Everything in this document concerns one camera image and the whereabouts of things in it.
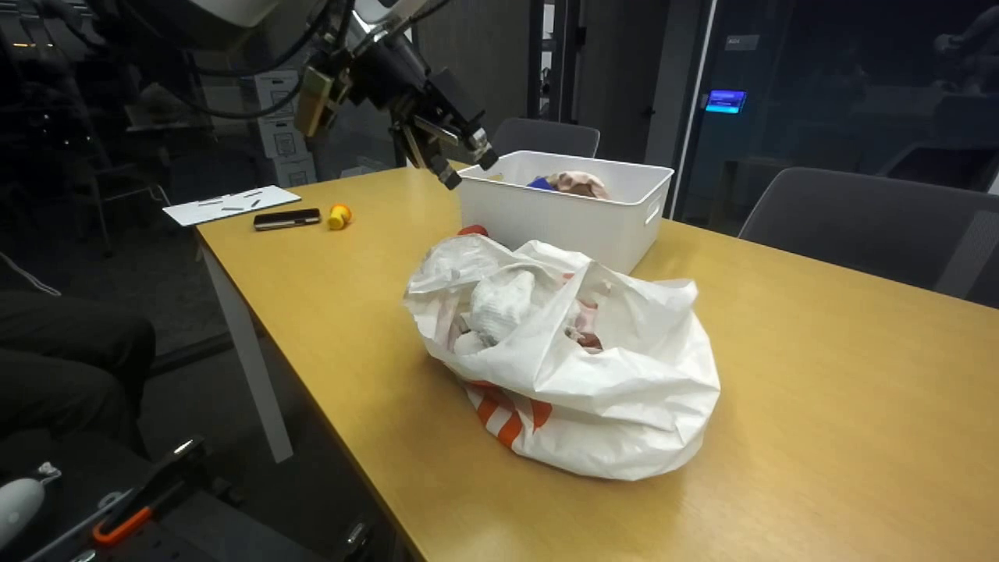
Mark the person's dark trousered legs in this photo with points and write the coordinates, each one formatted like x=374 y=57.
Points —
x=63 y=364

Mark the pink plush toy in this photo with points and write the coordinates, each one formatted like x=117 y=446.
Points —
x=580 y=185

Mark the white board sheet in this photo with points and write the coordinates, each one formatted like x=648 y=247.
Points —
x=228 y=204

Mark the white plastic bin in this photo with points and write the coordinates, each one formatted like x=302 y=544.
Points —
x=567 y=221

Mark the small yellow cup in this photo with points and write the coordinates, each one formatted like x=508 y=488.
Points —
x=339 y=216

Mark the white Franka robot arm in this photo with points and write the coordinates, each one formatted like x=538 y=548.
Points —
x=237 y=21

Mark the black smartphone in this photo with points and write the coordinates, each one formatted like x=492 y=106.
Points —
x=286 y=221

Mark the dark grey office chair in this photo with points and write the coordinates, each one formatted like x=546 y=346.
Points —
x=874 y=224

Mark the white plastic bag orange print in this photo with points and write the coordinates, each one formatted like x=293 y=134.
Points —
x=603 y=394

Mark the grey table leg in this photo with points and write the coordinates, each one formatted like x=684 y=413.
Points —
x=251 y=375

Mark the white rounded object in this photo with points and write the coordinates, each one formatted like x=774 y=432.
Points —
x=16 y=506

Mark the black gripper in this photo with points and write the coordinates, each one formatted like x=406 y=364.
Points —
x=406 y=88

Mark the blue toy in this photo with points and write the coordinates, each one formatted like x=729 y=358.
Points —
x=540 y=182

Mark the blue lit screen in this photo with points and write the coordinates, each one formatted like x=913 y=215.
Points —
x=726 y=102

